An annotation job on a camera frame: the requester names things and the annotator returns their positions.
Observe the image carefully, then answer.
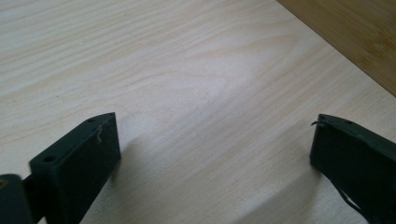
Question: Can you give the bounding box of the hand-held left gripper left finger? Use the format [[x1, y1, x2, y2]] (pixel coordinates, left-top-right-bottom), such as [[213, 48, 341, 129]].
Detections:
[[29, 112, 121, 224]]

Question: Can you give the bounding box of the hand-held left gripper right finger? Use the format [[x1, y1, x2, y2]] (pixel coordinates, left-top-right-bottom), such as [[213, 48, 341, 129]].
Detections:
[[309, 113, 396, 224]]

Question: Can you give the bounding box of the wooden tea box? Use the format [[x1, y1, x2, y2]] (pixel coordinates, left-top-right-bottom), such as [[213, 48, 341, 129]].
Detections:
[[276, 0, 396, 97]]

